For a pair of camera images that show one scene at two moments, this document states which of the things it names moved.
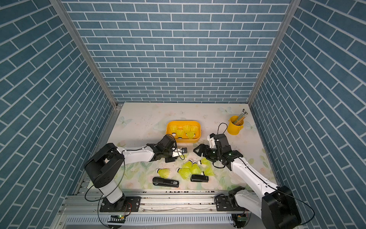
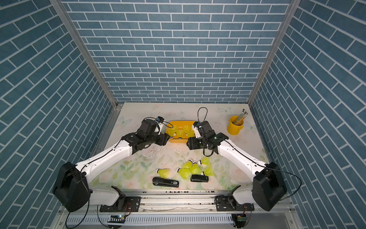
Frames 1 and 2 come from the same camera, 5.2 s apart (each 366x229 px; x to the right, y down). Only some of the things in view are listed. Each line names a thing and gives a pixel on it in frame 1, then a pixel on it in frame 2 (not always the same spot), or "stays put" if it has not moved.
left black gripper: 172,159 -> 163,139
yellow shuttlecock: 185,173 stays put
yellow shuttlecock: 205,161 stays put
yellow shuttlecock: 179,132 stays put
